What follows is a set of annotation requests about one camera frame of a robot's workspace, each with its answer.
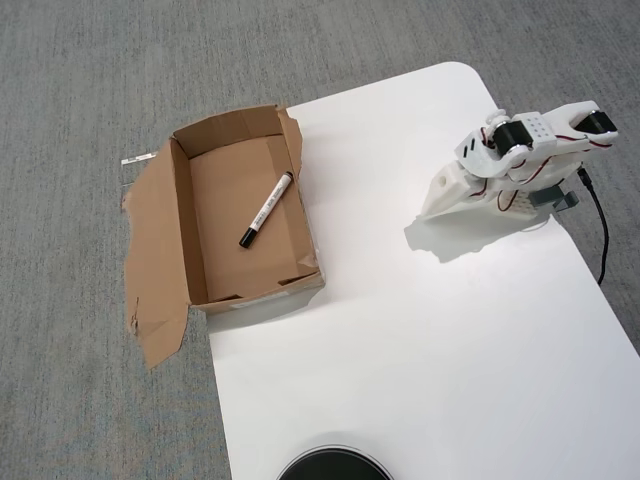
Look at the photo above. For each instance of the white plain gripper finger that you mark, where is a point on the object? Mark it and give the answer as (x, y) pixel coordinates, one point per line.
(467, 202)

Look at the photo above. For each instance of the white slotted gripper body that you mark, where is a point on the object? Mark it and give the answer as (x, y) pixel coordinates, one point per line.
(446, 192)

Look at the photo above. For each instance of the white gripper finger with hole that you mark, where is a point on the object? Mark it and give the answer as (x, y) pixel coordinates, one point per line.
(445, 192)

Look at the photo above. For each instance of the white marker pen black cap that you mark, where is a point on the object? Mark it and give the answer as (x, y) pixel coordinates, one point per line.
(265, 212)

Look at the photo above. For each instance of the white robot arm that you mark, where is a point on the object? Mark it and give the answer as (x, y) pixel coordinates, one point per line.
(537, 131)

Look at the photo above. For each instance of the open brown cardboard box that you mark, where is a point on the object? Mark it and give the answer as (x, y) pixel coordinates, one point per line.
(220, 200)

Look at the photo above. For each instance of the grey table clamp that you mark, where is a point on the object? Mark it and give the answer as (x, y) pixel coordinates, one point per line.
(567, 201)

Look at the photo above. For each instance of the black round disc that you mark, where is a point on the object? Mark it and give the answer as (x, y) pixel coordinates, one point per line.
(332, 465)

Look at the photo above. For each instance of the white paper strip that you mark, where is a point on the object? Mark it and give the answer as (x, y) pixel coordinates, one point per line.
(137, 159)

